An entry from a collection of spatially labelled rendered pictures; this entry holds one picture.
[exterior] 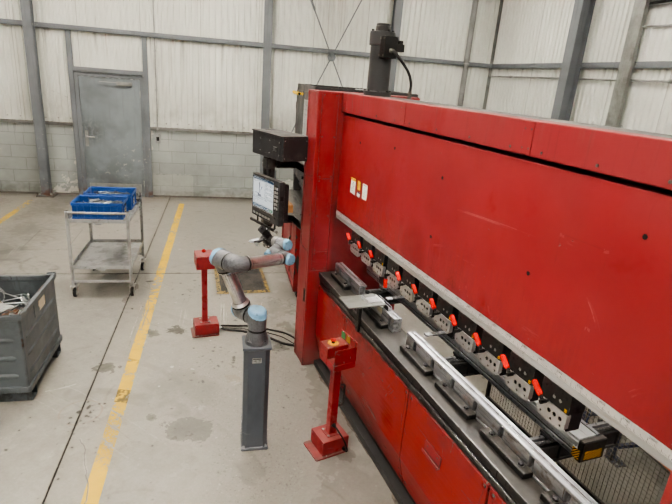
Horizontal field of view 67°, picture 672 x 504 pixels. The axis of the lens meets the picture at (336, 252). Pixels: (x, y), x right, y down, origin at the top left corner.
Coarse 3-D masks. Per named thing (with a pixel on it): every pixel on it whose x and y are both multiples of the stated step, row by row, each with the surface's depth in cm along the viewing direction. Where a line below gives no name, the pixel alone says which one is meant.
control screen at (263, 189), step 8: (256, 176) 423; (256, 184) 425; (264, 184) 414; (272, 184) 404; (256, 192) 427; (264, 192) 416; (272, 192) 405; (256, 200) 429; (264, 200) 418; (272, 200) 407; (264, 208) 419; (272, 208) 409
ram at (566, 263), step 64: (384, 128) 322; (384, 192) 327; (448, 192) 260; (512, 192) 216; (576, 192) 184; (640, 192) 161; (448, 256) 263; (512, 256) 218; (576, 256) 186; (640, 256) 162; (512, 320) 220; (576, 320) 187; (640, 320) 163; (640, 384) 164
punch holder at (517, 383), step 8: (512, 352) 220; (512, 360) 221; (520, 360) 216; (512, 368) 221; (520, 368) 216; (528, 368) 212; (512, 376) 221; (520, 376) 216; (528, 376) 212; (536, 376) 210; (512, 384) 221; (520, 384) 218; (528, 384) 212; (520, 392) 216; (528, 392) 212
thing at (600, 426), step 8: (592, 424) 255; (600, 424) 256; (608, 424) 258; (544, 432) 242; (600, 432) 252; (608, 432) 253; (616, 432) 255; (536, 440) 241; (544, 440) 240; (552, 440) 238; (608, 440) 256; (616, 440) 257; (544, 448) 238; (552, 448) 242; (560, 448) 243; (552, 456) 244; (560, 456) 246; (568, 456) 247
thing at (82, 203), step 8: (72, 200) 520; (80, 200) 546; (88, 200) 548; (96, 200) 539; (104, 200) 551; (112, 200) 553; (120, 200) 555; (72, 208) 515; (80, 208) 517; (88, 208) 518; (96, 208) 520; (104, 208) 522; (112, 208) 523; (120, 208) 525; (80, 216) 519; (88, 216) 521; (96, 216) 523; (104, 216) 524; (112, 216) 526; (120, 216) 527
